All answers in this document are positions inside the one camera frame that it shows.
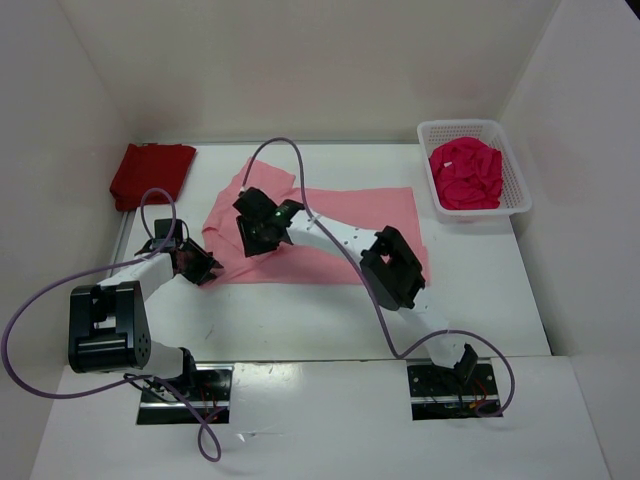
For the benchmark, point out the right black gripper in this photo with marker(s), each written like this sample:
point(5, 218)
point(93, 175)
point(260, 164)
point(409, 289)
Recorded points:
point(252, 246)

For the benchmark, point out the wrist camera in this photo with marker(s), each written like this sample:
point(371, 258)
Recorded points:
point(255, 206)
point(166, 238)

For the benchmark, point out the light pink t-shirt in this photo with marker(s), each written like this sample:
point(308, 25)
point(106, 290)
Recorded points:
point(351, 216)

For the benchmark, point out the dark red t-shirt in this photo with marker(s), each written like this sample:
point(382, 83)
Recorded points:
point(144, 167)

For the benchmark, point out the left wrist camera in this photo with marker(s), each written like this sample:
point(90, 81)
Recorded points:
point(166, 238)

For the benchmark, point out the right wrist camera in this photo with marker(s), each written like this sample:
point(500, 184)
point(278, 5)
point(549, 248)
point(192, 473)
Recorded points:
point(255, 206)

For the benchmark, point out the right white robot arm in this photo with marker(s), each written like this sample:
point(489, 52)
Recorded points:
point(385, 261)

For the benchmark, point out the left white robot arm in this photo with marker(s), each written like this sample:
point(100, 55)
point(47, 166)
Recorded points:
point(108, 326)

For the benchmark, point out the white plastic basket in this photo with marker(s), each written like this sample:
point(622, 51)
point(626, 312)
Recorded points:
point(515, 196)

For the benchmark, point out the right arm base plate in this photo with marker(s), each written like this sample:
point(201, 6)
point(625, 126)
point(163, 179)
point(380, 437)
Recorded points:
point(435, 396)

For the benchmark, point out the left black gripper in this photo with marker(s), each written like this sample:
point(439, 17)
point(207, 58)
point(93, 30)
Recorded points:
point(201, 274)

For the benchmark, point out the magenta t-shirt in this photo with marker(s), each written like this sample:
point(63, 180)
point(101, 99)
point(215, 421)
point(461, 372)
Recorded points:
point(467, 175)

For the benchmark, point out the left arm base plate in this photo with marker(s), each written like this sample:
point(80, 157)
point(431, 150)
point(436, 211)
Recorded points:
point(210, 396)

